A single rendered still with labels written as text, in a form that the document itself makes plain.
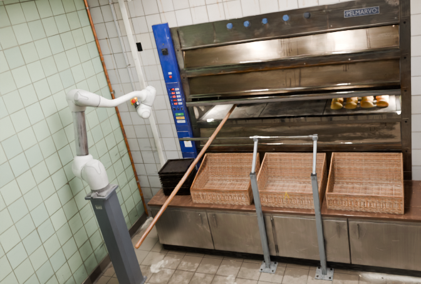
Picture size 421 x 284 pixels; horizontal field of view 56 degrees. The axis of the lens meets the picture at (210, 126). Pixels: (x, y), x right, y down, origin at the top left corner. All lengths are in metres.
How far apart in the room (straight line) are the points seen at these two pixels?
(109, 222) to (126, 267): 0.47
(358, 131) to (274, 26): 1.13
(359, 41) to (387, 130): 0.78
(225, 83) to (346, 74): 1.04
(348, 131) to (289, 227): 0.95
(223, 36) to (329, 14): 0.89
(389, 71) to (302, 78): 0.66
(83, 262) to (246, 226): 1.55
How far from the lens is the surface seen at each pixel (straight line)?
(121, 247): 3.57
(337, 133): 3.54
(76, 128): 3.38
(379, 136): 3.52
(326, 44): 3.30
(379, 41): 3.27
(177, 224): 3.85
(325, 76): 3.36
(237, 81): 3.54
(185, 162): 3.89
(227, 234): 3.68
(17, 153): 3.36
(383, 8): 3.25
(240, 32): 3.43
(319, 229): 3.31
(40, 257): 3.62
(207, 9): 3.49
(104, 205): 3.35
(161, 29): 3.67
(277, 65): 3.40
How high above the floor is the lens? 2.46
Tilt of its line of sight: 21 degrees down
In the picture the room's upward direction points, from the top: 12 degrees counter-clockwise
